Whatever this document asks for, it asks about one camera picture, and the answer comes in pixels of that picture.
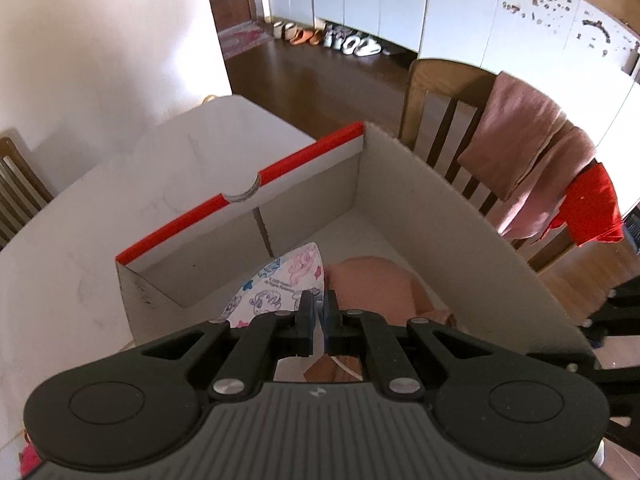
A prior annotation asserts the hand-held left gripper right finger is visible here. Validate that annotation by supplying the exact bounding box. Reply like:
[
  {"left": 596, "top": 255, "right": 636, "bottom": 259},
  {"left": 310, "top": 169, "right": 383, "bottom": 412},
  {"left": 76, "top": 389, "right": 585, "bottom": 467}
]
[{"left": 323, "top": 290, "right": 527, "bottom": 403}]

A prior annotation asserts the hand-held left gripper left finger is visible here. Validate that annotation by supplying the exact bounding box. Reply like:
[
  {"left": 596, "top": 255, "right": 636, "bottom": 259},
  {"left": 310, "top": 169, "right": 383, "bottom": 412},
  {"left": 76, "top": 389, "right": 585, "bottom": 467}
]
[{"left": 141, "top": 290, "right": 318, "bottom": 402}]

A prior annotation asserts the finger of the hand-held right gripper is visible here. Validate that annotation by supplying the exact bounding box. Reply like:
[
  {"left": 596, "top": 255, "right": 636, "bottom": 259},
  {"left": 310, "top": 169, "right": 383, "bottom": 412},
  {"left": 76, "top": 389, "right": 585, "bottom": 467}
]
[
  {"left": 604, "top": 280, "right": 640, "bottom": 312},
  {"left": 525, "top": 310, "right": 640, "bottom": 376}
]

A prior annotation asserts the white cartoon printed pouch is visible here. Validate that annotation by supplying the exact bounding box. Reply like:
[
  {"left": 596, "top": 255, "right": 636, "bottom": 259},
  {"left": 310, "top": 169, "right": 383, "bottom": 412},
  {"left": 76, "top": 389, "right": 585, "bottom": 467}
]
[{"left": 217, "top": 241, "right": 327, "bottom": 330}]

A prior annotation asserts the pink fleece hat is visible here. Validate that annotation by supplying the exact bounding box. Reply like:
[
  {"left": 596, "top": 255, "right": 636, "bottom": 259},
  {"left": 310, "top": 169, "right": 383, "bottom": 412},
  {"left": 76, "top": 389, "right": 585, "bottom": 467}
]
[{"left": 325, "top": 257, "right": 457, "bottom": 332}]

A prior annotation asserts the cardboard box with red rim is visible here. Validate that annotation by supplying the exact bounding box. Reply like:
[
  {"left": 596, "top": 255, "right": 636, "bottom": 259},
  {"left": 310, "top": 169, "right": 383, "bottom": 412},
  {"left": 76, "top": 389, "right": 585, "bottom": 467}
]
[{"left": 115, "top": 120, "right": 596, "bottom": 357}]

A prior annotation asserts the red cloth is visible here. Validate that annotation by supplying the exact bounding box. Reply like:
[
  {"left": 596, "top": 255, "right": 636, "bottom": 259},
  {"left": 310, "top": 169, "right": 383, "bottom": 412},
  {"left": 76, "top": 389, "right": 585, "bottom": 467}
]
[{"left": 542, "top": 160, "right": 625, "bottom": 247}]

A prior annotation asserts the pink fringed scarf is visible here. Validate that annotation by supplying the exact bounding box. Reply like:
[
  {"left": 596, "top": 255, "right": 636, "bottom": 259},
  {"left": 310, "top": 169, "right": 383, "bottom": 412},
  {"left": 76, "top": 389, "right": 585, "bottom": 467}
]
[{"left": 457, "top": 71, "right": 599, "bottom": 242}]

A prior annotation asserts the wooden chair with black seat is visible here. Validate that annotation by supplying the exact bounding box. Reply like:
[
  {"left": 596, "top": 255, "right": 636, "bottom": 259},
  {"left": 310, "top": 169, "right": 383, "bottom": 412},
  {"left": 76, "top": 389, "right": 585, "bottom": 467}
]
[{"left": 398, "top": 58, "right": 578, "bottom": 275}]

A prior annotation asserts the row of shoes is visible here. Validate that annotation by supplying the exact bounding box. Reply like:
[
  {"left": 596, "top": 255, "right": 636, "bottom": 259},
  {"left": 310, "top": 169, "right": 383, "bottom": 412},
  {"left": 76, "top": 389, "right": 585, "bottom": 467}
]
[{"left": 272, "top": 20, "right": 396, "bottom": 59}]

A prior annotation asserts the red patterned rug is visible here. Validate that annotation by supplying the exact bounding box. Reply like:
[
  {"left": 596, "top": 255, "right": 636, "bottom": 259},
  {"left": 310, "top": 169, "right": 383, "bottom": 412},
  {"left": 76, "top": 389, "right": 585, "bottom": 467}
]
[{"left": 217, "top": 21, "right": 276, "bottom": 60}]

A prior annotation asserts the light wooden chair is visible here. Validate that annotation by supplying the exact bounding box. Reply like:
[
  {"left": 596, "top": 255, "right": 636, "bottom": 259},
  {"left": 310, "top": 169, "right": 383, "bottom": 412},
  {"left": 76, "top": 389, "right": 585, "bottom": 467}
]
[{"left": 0, "top": 135, "right": 55, "bottom": 252}]

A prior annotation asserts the white tall cabinet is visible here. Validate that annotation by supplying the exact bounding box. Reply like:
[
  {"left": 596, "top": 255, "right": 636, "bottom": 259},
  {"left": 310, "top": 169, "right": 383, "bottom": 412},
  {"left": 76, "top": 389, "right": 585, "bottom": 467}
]
[{"left": 265, "top": 0, "right": 640, "bottom": 161}]

